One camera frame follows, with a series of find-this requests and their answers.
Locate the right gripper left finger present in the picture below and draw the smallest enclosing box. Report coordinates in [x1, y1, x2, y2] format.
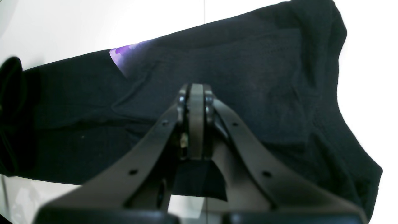
[47, 84, 197, 215]

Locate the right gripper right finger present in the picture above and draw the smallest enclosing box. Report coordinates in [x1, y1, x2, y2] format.
[197, 85, 363, 215]

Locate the black T-shirt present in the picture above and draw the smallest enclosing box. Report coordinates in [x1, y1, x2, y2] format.
[1, 0, 382, 224]

